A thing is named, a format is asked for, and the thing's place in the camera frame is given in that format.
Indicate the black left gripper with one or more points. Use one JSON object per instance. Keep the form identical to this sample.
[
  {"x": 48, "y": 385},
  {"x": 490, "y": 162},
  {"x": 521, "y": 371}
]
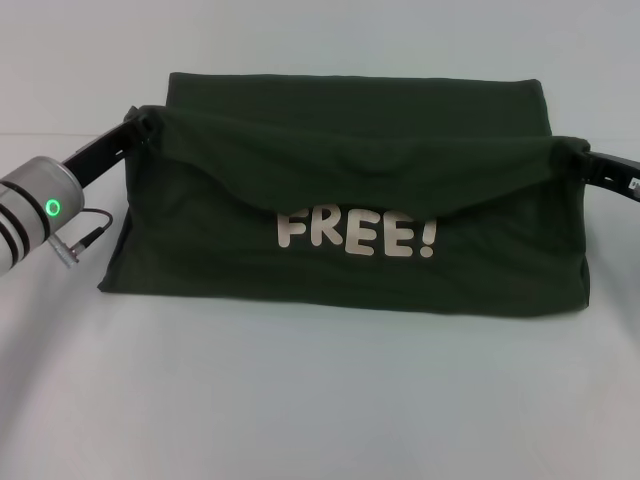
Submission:
[{"x": 102, "y": 155}]

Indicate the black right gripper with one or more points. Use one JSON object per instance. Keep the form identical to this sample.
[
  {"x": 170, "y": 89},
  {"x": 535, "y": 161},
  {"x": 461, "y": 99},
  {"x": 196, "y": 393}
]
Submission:
[{"x": 615, "y": 175}]

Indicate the dark green shirt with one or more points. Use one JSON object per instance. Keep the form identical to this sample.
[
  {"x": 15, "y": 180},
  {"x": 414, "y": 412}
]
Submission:
[{"x": 325, "y": 165}]

